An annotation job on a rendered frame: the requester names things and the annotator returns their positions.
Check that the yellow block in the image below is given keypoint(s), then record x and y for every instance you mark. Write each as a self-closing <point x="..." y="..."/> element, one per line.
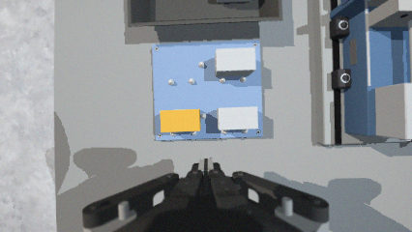
<point x="180" y="120"/>

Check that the grey metal block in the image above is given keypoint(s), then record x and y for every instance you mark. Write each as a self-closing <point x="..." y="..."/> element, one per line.
<point x="235" y="61"/>

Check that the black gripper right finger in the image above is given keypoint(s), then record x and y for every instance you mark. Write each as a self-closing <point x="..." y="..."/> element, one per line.
<point x="305" y="211"/>

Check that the silver metal block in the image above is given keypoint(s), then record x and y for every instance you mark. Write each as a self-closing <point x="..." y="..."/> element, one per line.
<point x="237" y="118"/>

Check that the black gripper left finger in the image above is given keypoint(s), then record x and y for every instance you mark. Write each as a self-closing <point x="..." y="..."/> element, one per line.
<point x="115" y="211"/>

